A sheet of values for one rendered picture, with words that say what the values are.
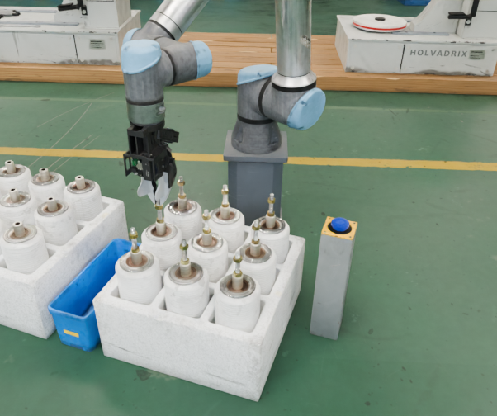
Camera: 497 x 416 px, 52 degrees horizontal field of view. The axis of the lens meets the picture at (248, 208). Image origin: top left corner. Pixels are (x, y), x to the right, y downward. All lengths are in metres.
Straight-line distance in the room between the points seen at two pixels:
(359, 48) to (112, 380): 2.21
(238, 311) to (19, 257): 0.54
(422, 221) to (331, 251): 0.72
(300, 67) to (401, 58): 1.73
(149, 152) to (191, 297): 0.31
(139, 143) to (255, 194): 0.56
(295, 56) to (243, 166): 0.37
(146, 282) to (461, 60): 2.35
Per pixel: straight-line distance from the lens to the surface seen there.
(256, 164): 1.47
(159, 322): 1.12
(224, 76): 2.86
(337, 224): 1.13
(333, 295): 1.22
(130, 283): 1.13
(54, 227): 1.35
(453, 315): 1.48
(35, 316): 1.34
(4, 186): 1.58
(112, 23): 3.04
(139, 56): 0.99
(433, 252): 1.68
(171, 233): 1.22
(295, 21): 1.26
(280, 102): 1.33
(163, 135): 1.10
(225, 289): 1.05
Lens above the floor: 0.96
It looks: 33 degrees down
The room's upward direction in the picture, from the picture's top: 1 degrees clockwise
